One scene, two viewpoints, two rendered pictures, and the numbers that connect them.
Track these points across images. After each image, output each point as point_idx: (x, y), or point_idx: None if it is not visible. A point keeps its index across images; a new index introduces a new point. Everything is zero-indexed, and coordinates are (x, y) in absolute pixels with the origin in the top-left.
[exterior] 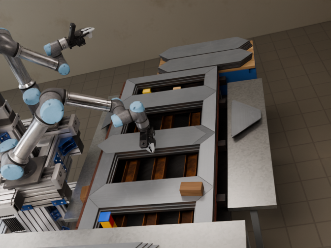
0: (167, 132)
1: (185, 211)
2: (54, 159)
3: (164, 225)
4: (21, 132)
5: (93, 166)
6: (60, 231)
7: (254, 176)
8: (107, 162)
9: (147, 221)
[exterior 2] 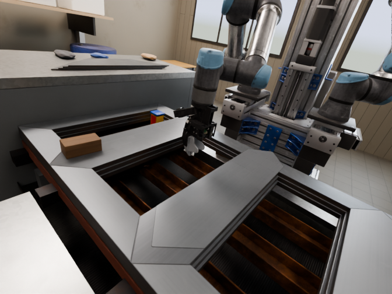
0: (230, 206)
1: (108, 183)
2: (270, 125)
3: (58, 76)
4: (298, 87)
5: None
6: (153, 73)
7: None
8: (230, 143)
9: None
